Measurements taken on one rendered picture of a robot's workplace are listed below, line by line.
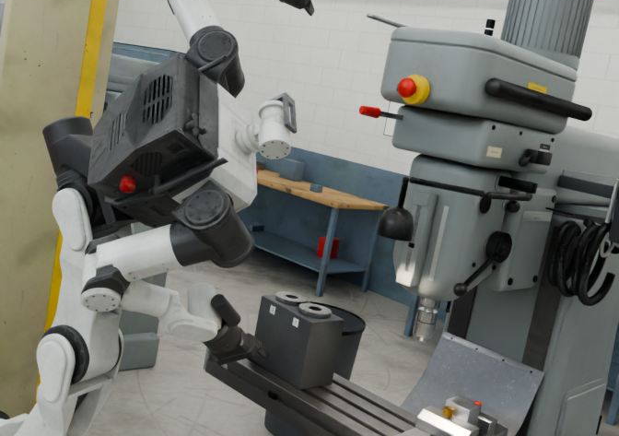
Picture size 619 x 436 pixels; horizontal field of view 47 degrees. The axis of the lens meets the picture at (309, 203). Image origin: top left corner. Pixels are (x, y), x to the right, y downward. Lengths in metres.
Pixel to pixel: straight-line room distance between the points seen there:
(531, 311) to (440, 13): 5.20
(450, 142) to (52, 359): 1.02
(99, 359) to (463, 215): 0.90
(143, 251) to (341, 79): 6.26
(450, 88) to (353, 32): 6.15
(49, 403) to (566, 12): 1.51
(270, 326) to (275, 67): 6.46
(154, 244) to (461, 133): 0.67
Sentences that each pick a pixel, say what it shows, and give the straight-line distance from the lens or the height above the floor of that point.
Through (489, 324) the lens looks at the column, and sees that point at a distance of 2.09.
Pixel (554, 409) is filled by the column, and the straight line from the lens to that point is 2.09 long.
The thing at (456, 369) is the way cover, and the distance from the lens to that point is 2.11.
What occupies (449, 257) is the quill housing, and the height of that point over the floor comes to 1.42.
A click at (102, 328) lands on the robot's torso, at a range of 1.78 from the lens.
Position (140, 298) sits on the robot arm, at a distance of 1.57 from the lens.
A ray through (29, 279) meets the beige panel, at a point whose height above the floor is 0.82.
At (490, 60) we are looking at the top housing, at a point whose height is 1.84.
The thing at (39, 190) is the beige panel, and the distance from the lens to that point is 2.96.
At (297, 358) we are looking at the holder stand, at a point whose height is 1.04.
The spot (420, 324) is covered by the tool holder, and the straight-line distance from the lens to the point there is 1.73.
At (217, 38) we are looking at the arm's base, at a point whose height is 1.80.
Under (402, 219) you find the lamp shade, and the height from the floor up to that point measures 1.50.
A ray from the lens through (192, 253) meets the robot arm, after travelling 1.41.
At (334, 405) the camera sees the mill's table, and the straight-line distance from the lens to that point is 1.89.
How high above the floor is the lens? 1.69
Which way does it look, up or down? 8 degrees down
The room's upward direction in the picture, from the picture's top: 11 degrees clockwise
